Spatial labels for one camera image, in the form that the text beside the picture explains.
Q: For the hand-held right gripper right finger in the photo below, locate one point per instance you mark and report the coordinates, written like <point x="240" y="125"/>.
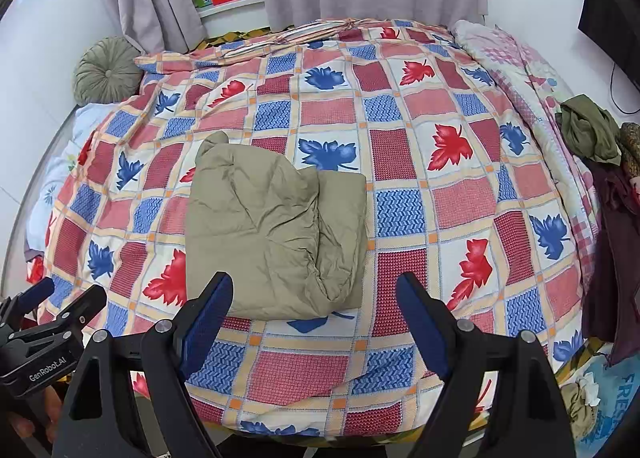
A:
<point x="422" y="328"/>

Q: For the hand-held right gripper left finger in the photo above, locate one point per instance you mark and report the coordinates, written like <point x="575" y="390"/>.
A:
<point x="205" y="328"/>

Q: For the dark purple garment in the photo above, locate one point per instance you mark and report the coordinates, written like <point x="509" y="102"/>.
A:
<point x="612" y="263"/>

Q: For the olive green garment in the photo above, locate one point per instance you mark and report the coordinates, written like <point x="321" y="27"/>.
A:
<point x="590" y="130"/>

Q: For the khaki puffer jacket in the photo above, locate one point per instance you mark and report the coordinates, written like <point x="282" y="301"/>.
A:
<point x="260" y="238"/>

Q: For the blue printed bag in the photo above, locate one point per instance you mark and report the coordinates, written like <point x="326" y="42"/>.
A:
<point x="617" y="388"/>

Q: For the pink patterned quilt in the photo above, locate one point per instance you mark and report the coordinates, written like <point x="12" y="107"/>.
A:
<point x="510" y="57"/>

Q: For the leaf print checked blanket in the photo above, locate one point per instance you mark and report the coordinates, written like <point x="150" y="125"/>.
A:
<point x="400" y="162"/>

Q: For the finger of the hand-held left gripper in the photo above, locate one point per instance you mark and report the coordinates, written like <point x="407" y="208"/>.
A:
<point x="27" y="299"/>
<point x="70" y="313"/>

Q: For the white crumpled tissue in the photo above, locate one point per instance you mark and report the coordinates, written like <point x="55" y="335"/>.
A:
<point x="589" y="388"/>

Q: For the leopard print cloth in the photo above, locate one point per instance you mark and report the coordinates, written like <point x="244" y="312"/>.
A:
<point x="631" y="142"/>

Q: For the round green cushion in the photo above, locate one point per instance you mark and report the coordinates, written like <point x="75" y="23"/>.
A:
<point x="107" y="70"/>

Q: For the person's left hand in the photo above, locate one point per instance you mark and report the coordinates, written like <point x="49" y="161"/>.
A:
<point x="40" y="418"/>

